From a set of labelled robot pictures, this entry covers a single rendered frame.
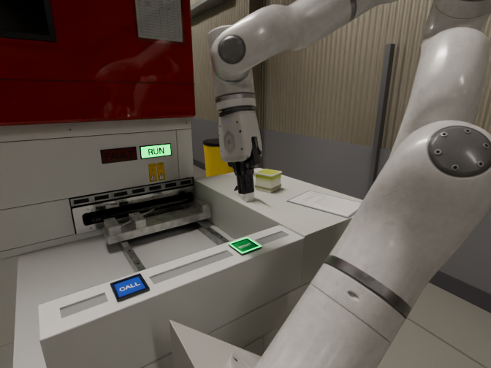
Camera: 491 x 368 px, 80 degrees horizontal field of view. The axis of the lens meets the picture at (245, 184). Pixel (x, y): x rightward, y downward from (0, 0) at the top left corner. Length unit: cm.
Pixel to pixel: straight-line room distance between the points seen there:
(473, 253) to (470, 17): 185
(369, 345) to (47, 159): 98
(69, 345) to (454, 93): 70
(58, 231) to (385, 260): 100
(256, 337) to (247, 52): 64
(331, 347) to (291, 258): 38
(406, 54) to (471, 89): 193
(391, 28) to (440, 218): 225
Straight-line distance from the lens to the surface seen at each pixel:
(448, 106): 55
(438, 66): 57
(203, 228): 107
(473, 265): 242
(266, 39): 56
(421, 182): 39
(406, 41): 250
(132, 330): 60
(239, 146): 59
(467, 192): 40
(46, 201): 112
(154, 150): 115
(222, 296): 66
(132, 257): 93
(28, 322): 86
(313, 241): 79
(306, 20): 65
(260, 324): 79
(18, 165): 110
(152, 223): 106
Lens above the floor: 130
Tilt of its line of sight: 17 degrees down
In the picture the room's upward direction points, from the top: straight up
